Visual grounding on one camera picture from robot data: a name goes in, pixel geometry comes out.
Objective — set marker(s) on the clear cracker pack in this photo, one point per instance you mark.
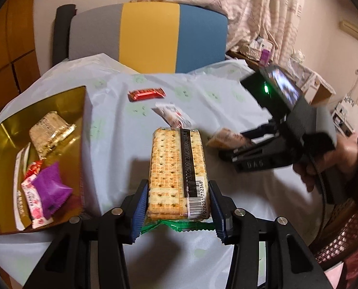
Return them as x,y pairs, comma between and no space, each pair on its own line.
167,162

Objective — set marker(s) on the gold tin box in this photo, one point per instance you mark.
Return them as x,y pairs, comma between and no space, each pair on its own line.
4,144

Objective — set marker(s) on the grey yellow blue chair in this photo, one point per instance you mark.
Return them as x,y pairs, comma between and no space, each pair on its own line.
149,36

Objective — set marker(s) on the beige patterned curtain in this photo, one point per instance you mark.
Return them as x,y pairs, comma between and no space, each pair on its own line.
257,6

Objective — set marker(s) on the red candy wrapper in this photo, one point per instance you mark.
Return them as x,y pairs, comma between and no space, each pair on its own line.
146,94

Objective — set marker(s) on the small purple box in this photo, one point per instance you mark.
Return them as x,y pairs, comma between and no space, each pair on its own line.
265,56

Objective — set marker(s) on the white shelf unit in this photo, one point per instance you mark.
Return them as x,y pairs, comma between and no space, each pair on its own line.
347,111

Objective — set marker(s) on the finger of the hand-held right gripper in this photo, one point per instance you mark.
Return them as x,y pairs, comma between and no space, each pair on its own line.
260,132
257,159

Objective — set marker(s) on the purple snack packet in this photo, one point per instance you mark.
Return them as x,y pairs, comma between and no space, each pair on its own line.
51,186

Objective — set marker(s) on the rattan chair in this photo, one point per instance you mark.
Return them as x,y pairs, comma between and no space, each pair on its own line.
344,234

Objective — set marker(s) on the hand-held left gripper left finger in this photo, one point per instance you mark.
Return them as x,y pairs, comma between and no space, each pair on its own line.
138,213

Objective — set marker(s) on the small red white candy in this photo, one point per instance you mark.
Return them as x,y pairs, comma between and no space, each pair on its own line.
33,168

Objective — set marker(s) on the orange wooden cabinet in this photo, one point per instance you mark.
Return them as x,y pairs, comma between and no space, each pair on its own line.
4,51

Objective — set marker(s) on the person's right hand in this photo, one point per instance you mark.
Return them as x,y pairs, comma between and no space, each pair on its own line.
344,159

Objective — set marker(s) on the gold rice cracker packet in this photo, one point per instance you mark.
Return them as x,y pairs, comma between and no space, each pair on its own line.
46,132

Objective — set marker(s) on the shiny foil packet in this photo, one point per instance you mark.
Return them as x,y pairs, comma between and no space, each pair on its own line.
249,50

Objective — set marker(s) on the pink floral snack packet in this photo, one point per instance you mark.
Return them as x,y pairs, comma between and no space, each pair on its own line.
31,201

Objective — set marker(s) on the cardboard box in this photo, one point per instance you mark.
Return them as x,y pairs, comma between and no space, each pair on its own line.
322,88

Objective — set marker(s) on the gold white packet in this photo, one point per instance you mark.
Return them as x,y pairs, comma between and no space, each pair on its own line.
18,168

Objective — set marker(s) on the pale blue tablecloth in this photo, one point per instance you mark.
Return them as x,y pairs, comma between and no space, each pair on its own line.
121,144

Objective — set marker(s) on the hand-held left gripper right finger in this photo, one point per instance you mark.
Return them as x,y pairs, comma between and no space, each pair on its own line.
217,213

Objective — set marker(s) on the beige wall trunking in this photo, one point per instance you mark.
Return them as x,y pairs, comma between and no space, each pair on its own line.
355,30

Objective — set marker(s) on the white red snack packet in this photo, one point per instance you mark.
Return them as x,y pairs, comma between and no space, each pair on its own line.
174,114

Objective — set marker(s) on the brown snack packet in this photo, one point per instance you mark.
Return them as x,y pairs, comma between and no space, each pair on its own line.
224,137

